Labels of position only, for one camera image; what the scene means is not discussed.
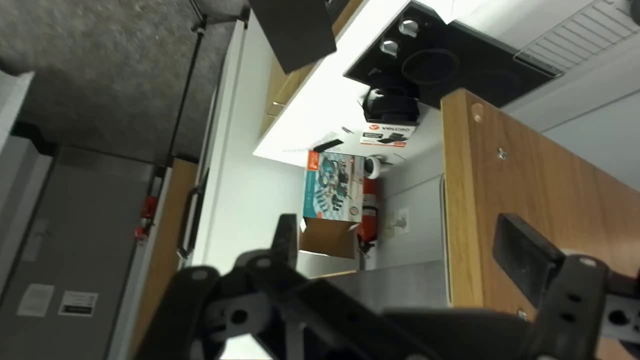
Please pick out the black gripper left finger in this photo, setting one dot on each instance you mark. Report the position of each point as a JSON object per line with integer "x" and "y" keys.
{"x": 263, "y": 297}

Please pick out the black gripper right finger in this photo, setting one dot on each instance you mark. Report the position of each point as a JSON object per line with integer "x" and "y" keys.
{"x": 567, "y": 290}

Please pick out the wooden cabinet door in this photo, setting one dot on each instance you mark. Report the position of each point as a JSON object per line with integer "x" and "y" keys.
{"x": 496, "y": 165}

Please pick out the white refrigerator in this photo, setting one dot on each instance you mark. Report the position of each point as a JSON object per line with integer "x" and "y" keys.
{"x": 238, "y": 194}

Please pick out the blue white cardboard box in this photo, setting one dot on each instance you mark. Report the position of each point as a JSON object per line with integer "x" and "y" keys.
{"x": 332, "y": 202}

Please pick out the red fire extinguisher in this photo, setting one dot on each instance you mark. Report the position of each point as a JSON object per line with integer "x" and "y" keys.
{"x": 368, "y": 226}

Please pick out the black pot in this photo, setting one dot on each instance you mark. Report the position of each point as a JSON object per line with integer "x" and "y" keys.
{"x": 389, "y": 106}

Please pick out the black cooktop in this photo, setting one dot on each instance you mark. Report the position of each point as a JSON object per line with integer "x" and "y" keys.
{"x": 423, "y": 57}

